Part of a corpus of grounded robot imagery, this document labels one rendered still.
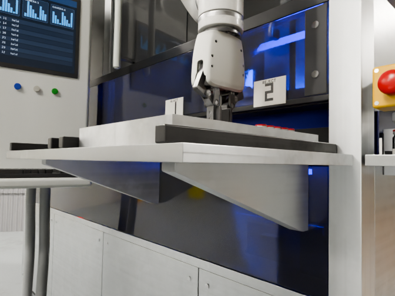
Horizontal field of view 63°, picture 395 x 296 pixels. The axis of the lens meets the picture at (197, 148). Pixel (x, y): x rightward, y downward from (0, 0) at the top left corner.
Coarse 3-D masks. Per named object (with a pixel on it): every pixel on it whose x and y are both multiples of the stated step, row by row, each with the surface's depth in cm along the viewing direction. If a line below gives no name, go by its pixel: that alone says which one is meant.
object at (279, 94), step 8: (264, 80) 73; (272, 80) 71; (280, 80) 69; (256, 88) 74; (264, 88) 73; (280, 88) 69; (256, 96) 74; (264, 96) 72; (272, 96) 71; (280, 96) 69; (256, 104) 74; (264, 104) 72; (272, 104) 71
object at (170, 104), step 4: (168, 100) 99; (172, 100) 97; (176, 100) 96; (180, 100) 94; (168, 104) 99; (172, 104) 97; (176, 104) 96; (180, 104) 94; (168, 108) 99; (172, 108) 97; (176, 108) 96; (180, 108) 94; (168, 112) 98; (172, 112) 97; (176, 112) 95; (180, 112) 94
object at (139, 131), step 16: (80, 128) 55; (96, 128) 50; (112, 128) 47; (128, 128) 43; (144, 128) 40; (208, 128) 40; (224, 128) 42; (240, 128) 44; (256, 128) 47; (80, 144) 55; (96, 144) 50; (112, 144) 46; (128, 144) 43
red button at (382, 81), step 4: (384, 72) 52; (388, 72) 51; (392, 72) 51; (380, 76) 52; (384, 76) 51; (388, 76) 51; (392, 76) 50; (380, 80) 52; (384, 80) 51; (388, 80) 51; (392, 80) 50; (380, 84) 52; (384, 84) 51; (388, 84) 51; (392, 84) 50; (380, 88) 52; (384, 88) 51; (388, 88) 51; (392, 88) 50; (384, 92) 52; (388, 92) 51; (392, 92) 51
